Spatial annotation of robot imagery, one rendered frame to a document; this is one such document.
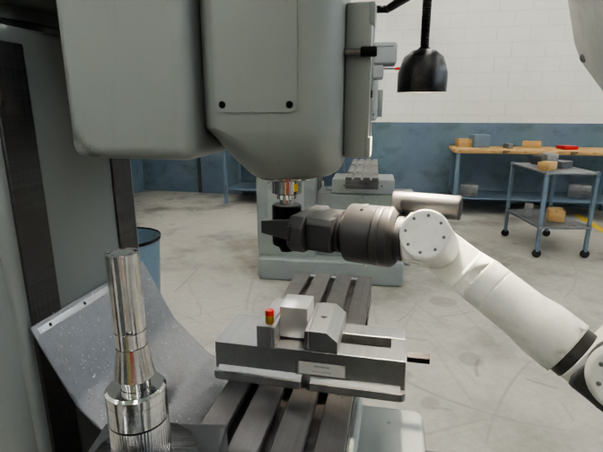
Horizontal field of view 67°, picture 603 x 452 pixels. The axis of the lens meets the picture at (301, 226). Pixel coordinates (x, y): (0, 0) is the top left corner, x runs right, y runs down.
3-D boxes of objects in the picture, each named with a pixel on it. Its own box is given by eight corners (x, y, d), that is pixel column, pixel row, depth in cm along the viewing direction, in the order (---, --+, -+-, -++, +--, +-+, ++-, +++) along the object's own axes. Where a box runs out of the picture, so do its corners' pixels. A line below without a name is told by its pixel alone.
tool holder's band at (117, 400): (169, 406, 35) (168, 395, 35) (103, 420, 34) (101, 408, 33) (165, 374, 40) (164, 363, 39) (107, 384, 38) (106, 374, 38)
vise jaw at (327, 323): (345, 322, 90) (346, 304, 89) (337, 354, 79) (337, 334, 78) (316, 319, 91) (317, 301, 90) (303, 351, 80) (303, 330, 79)
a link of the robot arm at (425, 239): (379, 268, 70) (455, 280, 65) (358, 258, 60) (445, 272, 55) (390, 198, 72) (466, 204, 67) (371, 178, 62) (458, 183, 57)
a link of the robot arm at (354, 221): (320, 192, 76) (390, 197, 71) (320, 247, 78) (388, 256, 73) (284, 205, 65) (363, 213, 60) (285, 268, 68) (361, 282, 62)
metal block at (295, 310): (313, 324, 88) (313, 295, 87) (307, 339, 83) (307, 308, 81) (287, 321, 89) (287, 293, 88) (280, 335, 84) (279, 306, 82)
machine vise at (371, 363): (405, 357, 91) (407, 307, 88) (405, 403, 77) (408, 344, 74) (240, 339, 98) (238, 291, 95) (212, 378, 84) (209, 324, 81)
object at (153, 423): (174, 470, 37) (169, 406, 35) (111, 485, 35) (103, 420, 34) (170, 432, 41) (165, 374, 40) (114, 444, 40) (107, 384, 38)
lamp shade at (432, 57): (455, 91, 65) (459, 45, 63) (407, 91, 63) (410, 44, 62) (433, 93, 71) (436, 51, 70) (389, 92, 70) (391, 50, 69)
